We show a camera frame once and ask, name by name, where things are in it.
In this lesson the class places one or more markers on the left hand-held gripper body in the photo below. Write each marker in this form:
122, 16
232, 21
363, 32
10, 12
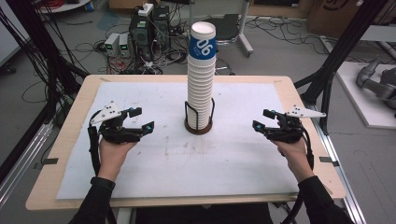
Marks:
120, 132

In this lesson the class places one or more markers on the white foam mat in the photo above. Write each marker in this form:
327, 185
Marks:
155, 161

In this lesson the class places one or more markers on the black round stool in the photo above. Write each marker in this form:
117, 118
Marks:
227, 28

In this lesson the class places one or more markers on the round white table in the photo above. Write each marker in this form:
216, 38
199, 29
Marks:
65, 6

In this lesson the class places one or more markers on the white metal stand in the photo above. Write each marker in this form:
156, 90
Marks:
244, 31

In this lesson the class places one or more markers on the white power strip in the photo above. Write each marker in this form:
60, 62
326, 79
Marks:
145, 10

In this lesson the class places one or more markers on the person's left hand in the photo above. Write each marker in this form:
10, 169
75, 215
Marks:
110, 158

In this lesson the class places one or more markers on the black frame post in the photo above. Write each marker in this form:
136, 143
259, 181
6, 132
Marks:
40, 46
336, 53

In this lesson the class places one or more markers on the stack of white paper cups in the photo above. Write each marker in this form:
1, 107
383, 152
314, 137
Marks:
200, 93

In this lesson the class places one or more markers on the grey bench power supply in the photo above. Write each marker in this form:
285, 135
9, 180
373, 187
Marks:
124, 45
111, 43

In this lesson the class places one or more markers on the black computer tower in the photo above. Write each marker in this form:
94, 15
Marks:
146, 34

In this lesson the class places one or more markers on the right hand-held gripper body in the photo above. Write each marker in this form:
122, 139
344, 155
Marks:
288, 132

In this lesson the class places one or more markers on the cardboard box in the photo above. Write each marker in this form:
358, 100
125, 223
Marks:
330, 15

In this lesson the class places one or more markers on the black tape piece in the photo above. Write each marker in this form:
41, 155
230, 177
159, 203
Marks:
49, 161
328, 160

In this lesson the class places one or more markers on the person's right hand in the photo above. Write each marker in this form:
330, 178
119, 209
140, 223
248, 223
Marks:
297, 158

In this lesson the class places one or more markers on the aluminium rail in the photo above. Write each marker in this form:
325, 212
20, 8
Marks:
342, 177
25, 155

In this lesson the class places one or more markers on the white floor board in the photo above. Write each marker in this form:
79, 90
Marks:
358, 102

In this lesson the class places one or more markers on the person's dark clothing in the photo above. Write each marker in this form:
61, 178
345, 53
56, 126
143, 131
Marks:
202, 214

